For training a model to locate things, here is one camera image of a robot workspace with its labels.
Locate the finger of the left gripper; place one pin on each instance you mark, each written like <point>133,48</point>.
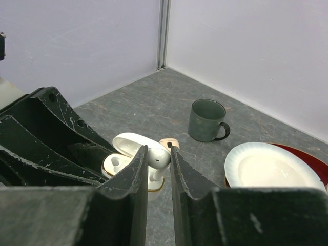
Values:
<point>48,104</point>
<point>49,155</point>

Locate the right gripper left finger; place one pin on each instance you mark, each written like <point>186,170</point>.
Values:
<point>114,213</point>

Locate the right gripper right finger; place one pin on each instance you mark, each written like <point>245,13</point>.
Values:
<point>205,214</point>

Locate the white earbud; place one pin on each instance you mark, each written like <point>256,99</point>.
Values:
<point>158,159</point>

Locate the white earbud case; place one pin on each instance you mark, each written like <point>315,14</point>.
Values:
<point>127,144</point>

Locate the pink earbud case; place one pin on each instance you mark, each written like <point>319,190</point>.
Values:
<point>168,143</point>

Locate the white plate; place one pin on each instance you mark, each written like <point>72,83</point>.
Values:
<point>269,166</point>

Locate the dark green mug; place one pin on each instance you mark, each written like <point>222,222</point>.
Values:
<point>206,122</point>

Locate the red round tray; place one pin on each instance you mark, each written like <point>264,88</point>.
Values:
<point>307,159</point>

